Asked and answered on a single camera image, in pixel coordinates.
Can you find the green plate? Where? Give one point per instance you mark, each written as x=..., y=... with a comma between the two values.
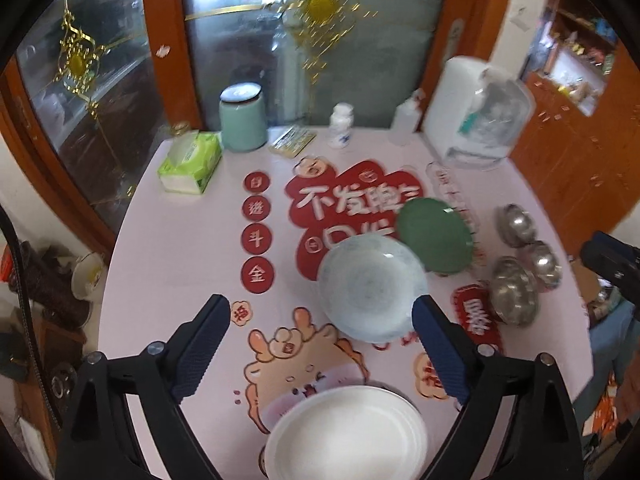
x=435, y=232

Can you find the orange printed box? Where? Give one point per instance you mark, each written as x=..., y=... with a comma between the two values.
x=607, y=410

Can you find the yellow flat packet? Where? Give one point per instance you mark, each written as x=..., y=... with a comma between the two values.
x=292, y=141

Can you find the gold knot ornament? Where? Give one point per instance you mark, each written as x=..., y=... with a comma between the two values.
x=320, y=5
x=77, y=62

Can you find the white pill bottle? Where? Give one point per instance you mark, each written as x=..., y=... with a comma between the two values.
x=341, y=127

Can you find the stainless steel bowl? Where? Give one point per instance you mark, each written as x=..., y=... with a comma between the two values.
x=515, y=292
x=545, y=262
x=515, y=225

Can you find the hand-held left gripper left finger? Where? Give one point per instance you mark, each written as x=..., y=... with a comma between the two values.
x=200, y=347

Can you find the white countertop appliance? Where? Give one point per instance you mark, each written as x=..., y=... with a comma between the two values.
x=450, y=105

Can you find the wooden glass door cabinet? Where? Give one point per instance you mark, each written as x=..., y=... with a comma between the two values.
x=165, y=20

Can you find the green tissue pack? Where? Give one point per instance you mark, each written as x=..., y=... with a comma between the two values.
x=192, y=160

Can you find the dark cloth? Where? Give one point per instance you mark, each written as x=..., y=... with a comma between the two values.
x=50, y=280

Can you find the pale blue patterned plate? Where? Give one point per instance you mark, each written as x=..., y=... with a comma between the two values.
x=370, y=280

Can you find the white plate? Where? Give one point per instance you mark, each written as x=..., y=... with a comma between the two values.
x=345, y=435

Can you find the white bucket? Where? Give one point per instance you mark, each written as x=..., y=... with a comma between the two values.
x=87, y=275

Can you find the clear plastic bottle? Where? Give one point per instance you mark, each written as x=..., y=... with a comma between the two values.
x=405, y=120

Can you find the green ceramic canister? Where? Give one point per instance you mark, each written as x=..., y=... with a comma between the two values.
x=242, y=120

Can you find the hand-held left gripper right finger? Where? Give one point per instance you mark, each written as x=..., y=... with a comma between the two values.
x=440, y=347

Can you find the brown wooden cabinet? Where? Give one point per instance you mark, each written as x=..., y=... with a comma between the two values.
x=565, y=160

